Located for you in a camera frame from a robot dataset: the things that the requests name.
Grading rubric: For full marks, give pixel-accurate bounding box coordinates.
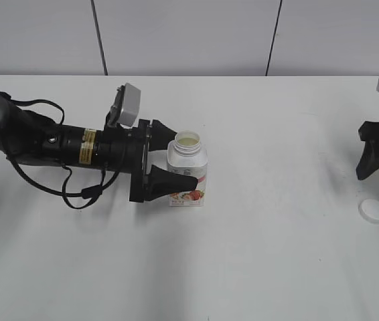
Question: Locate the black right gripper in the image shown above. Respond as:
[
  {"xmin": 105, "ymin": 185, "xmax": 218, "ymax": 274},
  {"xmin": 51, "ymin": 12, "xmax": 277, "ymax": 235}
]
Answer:
[{"xmin": 356, "ymin": 121, "xmax": 379, "ymax": 181}]

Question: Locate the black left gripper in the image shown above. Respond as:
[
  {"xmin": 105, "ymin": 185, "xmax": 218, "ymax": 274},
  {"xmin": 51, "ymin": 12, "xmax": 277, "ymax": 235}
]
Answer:
[{"xmin": 94, "ymin": 119, "xmax": 198, "ymax": 203}]

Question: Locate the white strawberry yogurt bottle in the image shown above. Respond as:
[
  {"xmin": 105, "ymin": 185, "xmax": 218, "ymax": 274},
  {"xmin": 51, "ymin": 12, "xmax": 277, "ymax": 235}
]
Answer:
[{"xmin": 167, "ymin": 131, "xmax": 208, "ymax": 207}]

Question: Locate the white round bottle cap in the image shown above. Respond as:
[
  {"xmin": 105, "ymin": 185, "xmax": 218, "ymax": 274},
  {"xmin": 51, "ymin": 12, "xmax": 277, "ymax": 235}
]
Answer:
[{"xmin": 358, "ymin": 199, "xmax": 379, "ymax": 224}]

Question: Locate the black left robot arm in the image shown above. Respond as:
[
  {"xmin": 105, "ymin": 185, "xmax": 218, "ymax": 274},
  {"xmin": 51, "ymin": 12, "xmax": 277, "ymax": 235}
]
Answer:
[{"xmin": 0, "ymin": 83, "xmax": 198, "ymax": 205}]

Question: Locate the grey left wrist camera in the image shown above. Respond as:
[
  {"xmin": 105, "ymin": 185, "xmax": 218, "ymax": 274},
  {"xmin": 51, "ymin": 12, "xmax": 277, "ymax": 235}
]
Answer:
[{"xmin": 106, "ymin": 83, "xmax": 141, "ymax": 128}]

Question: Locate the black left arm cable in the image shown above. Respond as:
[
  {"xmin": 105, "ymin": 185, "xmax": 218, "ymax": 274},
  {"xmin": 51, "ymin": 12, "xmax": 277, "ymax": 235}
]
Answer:
[{"xmin": 0, "ymin": 96, "xmax": 123, "ymax": 210}]

